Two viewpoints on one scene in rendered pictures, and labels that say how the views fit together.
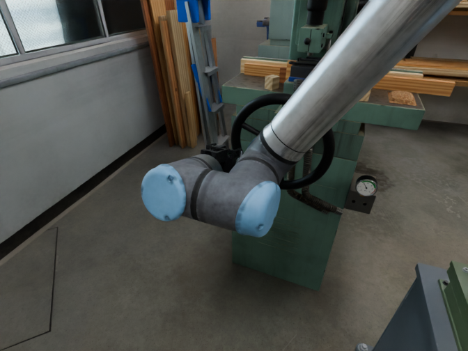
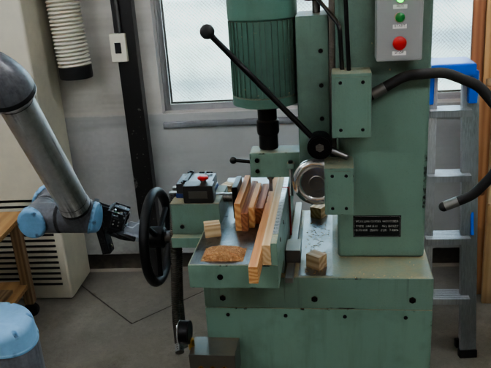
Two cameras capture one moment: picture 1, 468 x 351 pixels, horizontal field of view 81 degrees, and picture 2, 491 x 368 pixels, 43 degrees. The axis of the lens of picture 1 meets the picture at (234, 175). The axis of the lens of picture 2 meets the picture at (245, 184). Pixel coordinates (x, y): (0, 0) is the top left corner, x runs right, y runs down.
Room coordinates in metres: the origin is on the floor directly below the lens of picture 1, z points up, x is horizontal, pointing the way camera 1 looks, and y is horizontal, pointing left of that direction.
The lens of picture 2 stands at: (0.55, -1.80, 1.56)
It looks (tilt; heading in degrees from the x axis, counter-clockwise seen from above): 20 degrees down; 77
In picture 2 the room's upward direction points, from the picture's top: 4 degrees counter-clockwise
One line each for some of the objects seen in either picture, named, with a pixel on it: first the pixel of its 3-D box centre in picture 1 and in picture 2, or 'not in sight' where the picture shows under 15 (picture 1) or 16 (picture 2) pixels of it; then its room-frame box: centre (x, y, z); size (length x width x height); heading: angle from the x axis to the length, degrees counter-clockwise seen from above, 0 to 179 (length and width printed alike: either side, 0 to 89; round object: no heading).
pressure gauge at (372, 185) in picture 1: (365, 186); (186, 335); (0.70, -0.42, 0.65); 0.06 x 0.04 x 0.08; 68
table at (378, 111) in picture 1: (313, 99); (231, 223); (0.87, -0.26, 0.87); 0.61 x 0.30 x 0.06; 68
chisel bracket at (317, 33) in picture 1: (313, 40); (277, 163); (1.01, -0.26, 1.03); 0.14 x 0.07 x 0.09; 158
